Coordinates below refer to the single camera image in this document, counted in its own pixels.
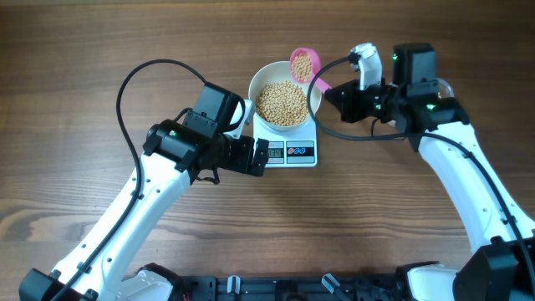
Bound pink plastic measuring scoop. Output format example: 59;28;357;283
289;48;321;86

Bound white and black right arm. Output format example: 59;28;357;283
325;43;534;300

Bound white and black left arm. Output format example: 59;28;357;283
18;83;268;300

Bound white digital kitchen scale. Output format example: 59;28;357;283
253;114;318;168

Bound soybeans in white bowl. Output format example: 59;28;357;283
256;81;308;126

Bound clear plastic container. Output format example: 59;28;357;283
388;79;459;133

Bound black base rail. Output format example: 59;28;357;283
170;273;407;301

